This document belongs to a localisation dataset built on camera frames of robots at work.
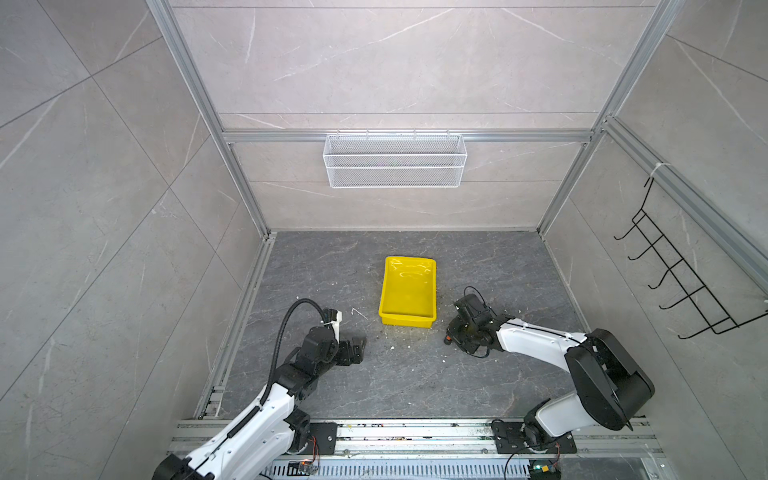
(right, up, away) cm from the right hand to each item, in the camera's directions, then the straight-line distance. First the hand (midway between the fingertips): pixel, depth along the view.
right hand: (445, 331), depth 92 cm
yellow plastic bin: (-11, +11, +9) cm, 18 cm away
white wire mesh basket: (-16, +57, +9) cm, 59 cm away
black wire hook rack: (+49, +11, -33) cm, 60 cm away
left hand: (-29, +2, -8) cm, 30 cm away
